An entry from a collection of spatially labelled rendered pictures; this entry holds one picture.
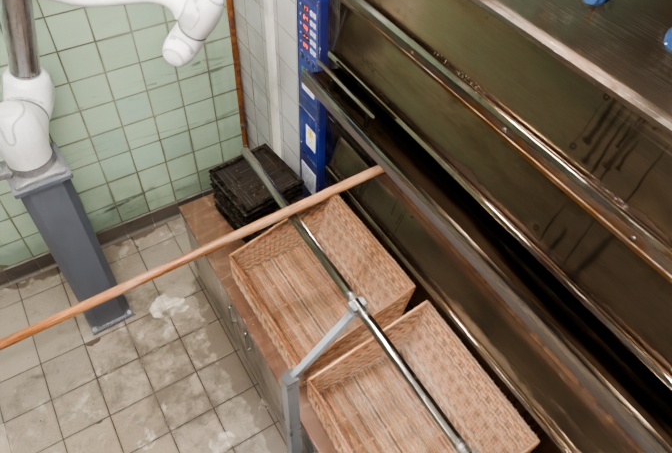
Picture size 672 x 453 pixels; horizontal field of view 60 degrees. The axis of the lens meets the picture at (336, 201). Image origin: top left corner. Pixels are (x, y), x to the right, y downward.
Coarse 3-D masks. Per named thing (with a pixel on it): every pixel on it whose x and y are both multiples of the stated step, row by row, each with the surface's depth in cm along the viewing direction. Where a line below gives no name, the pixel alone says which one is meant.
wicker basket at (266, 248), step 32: (288, 224) 230; (320, 224) 242; (352, 224) 224; (256, 256) 232; (288, 256) 240; (352, 256) 228; (384, 256) 211; (288, 288) 229; (320, 288) 231; (352, 288) 230; (384, 288) 215; (288, 320) 221; (320, 320) 220; (384, 320) 206; (288, 352) 196
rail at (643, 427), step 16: (368, 144) 165; (384, 160) 160; (400, 176) 156; (416, 192) 152; (432, 208) 148; (448, 224) 144; (464, 240) 141; (480, 256) 137; (496, 272) 134; (512, 288) 131; (528, 304) 129; (544, 320) 126; (560, 336) 124; (576, 352) 121; (592, 368) 119; (608, 384) 117; (624, 400) 115; (624, 416) 114; (640, 416) 113; (640, 432) 112; (656, 432) 111; (656, 448) 110
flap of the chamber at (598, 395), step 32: (320, 96) 180; (352, 128) 170; (384, 128) 173; (416, 160) 164; (448, 192) 156; (480, 224) 149; (512, 256) 142; (544, 288) 136; (576, 320) 131; (608, 352) 125; (640, 384) 121
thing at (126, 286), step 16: (352, 176) 179; (368, 176) 178; (320, 192) 178; (336, 192) 178; (288, 208) 176; (304, 208) 177; (256, 224) 176; (224, 240) 175; (192, 256) 174; (160, 272) 173; (112, 288) 173; (128, 288) 173; (80, 304) 172; (96, 304) 172; (48, 320) 171; (64, 320) 172; (16, 336) 170
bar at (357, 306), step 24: (312, 240) 172; (360, 312) 156; (336, 336) 163; (384, 336) 152; (312, 360) 165; (288, 384) 165; (408, 384) 144; (288, 408) 177; (432, 408) 139; (288, 432) 195; (456, 432) 135
